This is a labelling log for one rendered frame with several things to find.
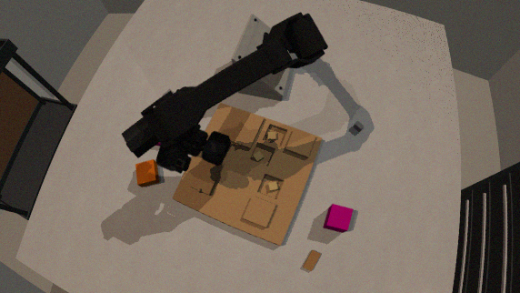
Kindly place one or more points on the magenta block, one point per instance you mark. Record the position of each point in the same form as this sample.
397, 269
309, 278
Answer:
338, 218

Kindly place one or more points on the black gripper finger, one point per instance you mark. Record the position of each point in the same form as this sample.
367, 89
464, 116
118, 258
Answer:
196, 153

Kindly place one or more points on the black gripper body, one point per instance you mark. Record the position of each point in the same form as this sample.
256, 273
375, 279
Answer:
213, 149

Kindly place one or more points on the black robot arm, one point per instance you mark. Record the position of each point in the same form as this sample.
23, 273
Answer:
176, 115

